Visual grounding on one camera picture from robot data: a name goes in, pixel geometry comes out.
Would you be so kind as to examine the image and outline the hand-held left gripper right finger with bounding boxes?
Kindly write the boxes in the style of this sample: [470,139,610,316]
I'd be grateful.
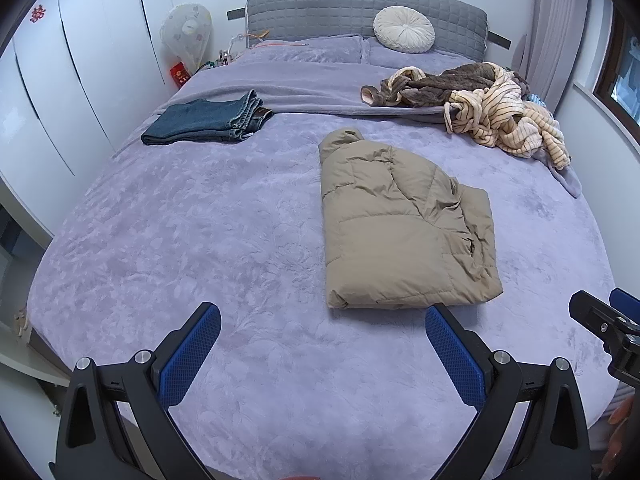
[425,302,593,480]

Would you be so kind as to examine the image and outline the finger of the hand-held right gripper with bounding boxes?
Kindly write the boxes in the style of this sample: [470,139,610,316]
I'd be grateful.
[568,290,640,388]
[609,287,640,322]

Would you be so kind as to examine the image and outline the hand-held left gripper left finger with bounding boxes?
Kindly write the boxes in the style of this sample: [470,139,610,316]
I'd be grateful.
[48,302,223,480]

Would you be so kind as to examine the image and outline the beige puffer jacket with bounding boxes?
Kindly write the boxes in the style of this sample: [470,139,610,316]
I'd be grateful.
[318,128,503,310]

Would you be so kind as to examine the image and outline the person's right hand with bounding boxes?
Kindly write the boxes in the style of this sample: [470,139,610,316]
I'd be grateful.
[609,400,637,427]

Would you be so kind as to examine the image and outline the white ribbed object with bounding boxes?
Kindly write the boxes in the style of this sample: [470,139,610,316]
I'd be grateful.
[607,382,640,413]

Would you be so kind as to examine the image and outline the lavender embossed bed blanket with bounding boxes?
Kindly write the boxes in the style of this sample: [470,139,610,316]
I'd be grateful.
[22,110,618,480]

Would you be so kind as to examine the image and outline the white low shelf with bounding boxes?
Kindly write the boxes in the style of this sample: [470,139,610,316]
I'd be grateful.
[0,195,73,391]

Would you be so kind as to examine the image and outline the light blue cloth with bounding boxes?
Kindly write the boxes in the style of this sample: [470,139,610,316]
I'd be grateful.
[525,92,556,121]

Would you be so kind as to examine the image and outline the cream striped fleece garment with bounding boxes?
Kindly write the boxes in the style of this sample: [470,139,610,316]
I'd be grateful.
[444,62,572,171]

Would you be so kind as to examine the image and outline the folded blue jeans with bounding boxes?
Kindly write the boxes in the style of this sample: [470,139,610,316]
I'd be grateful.
[141,90,274,146]

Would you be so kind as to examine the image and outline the dark framed window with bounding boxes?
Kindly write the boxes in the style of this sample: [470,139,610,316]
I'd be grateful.
[592,10,640,126]

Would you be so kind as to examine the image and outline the brown fleece garment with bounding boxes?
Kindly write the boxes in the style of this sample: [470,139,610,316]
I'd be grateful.
[361,61,531,110]

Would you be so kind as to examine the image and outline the pale curtain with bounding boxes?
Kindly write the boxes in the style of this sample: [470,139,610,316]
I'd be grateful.
[510,0,591,111]

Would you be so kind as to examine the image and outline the plain lavender blanket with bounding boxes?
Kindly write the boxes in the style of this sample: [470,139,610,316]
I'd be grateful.
[165,50,583,198]

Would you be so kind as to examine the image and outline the white wardrobe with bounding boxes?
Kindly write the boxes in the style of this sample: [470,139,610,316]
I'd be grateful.
[0,0,176,241]

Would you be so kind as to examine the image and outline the bedside clutter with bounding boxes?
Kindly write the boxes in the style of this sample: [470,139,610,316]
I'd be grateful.
[202,35,248,71]

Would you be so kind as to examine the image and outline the lavender pillow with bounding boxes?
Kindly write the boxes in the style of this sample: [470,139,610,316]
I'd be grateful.
[240,34,366,65]
[361,37,488,68]

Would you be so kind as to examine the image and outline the fan in floral cover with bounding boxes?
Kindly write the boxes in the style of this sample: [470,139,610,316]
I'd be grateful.
[160,3,213,71]

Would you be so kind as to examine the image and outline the round cream cushion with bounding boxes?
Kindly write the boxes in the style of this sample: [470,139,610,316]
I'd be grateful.
[373,6,436,54]

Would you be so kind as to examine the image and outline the grey quilted headboard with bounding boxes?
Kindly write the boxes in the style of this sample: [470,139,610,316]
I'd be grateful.
[246,0,488,63]

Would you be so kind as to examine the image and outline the orange cord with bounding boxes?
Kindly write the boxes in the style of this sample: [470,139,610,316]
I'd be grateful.
[245,32,308,51]

